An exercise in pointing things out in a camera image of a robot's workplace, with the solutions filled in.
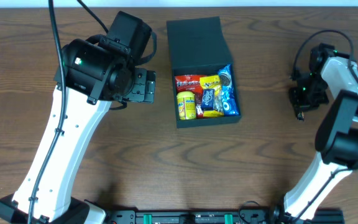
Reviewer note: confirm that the small blue Oreo packet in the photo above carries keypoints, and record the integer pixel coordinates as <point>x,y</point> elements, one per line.
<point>207,103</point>

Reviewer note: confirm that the dark green box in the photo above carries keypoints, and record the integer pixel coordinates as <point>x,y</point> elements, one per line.
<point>198,47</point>

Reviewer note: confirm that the yellow Hacks candy bag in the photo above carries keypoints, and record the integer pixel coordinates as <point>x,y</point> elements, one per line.
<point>213,82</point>

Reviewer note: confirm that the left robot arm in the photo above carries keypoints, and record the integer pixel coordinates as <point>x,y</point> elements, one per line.
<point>93,74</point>

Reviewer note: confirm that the red Hacks candy bag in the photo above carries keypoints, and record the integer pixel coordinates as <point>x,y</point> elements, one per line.
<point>191,83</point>

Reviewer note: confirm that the small black foil wrapper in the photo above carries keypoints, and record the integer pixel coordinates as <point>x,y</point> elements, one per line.
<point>300,116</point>

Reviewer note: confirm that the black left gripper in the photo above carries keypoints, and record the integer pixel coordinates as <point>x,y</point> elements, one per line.
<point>149,87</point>

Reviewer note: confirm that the yellow Mentos gum bottle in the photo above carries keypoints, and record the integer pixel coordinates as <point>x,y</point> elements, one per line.
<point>186,105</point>

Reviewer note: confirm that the blue Oreo cookie pack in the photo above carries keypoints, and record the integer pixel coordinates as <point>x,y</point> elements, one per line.
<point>227,95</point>

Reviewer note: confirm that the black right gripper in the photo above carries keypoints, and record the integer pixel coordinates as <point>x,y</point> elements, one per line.
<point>301,101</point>

